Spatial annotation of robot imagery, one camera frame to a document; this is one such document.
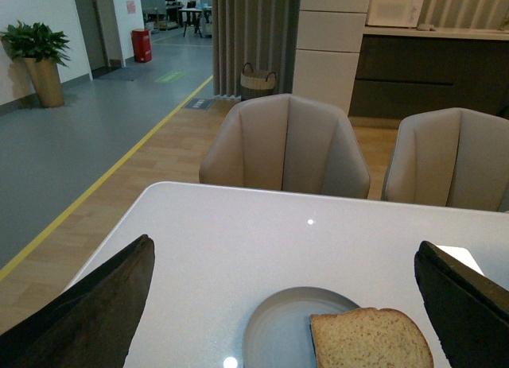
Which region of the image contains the white microwave oven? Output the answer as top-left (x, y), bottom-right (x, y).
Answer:
top-left (366, 0), bottom-right (424, 28)

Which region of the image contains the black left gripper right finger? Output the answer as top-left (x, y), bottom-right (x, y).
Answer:
top-left (414, 241), bottom-right (508, 367)

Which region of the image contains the brown bread slice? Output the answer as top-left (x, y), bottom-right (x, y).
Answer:
top-left (309, 308), bottom-right (434, 367)

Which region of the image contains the beige chair right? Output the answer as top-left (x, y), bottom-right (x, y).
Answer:
top-left (381, 107), bottom-right (508, 212)

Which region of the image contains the green potted plant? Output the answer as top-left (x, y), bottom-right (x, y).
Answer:
top-left (1, 21), bottom-right (70, 108)

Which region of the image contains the grey slatted partition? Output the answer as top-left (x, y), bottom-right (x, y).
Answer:
top-left (212, 0), bottom-right (301, 96)

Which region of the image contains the dark kitchen counter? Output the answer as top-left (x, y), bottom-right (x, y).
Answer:
top-left (349, 34), bottom-right (508, 120)

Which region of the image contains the white tall cabinet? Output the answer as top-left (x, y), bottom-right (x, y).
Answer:
top-left (293, 0), bottom-right (369, 112)

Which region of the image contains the red bin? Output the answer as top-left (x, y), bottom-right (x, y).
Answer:
top-left (131, 29), bottom-right (152, 63)

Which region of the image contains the grey round plate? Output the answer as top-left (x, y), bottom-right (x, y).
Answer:
top-left (242, 286), bottom-right (359, 367)

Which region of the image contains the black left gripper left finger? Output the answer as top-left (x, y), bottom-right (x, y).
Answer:
top-left (1, 234), bottom-right (155, 367)

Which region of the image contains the beige chair left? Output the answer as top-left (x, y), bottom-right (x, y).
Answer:
top-left (199, 94), bottom-right (371, 199)

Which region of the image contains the beige chair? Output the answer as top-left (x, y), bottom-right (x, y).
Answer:
top-left (381, 107), bottom-right (508, 212)
top-left (199, 94), bottom-right (371, 199)

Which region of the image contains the distant table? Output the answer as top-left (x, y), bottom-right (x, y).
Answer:
top-left (180, 8), bottom-right (204, 37)

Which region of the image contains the woven basket with handles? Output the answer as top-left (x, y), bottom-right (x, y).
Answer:
top-left (240, 62), bottom-right (277, 101)

